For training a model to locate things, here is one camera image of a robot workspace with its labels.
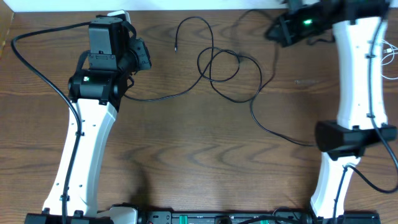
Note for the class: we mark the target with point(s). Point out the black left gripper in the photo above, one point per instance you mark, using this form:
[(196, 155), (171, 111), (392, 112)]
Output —
[(146, 60)]

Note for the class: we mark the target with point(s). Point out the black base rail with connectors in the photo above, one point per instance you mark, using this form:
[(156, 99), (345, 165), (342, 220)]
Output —
[(124, 213)]

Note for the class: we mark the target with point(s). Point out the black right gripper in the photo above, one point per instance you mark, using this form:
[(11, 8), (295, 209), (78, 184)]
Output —
[(286, 22)]

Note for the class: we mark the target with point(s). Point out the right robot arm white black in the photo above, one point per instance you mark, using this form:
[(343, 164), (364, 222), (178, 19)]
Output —
[(358, 29)]

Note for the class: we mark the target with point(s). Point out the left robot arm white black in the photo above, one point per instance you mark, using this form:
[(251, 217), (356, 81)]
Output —
[(95, 92)]

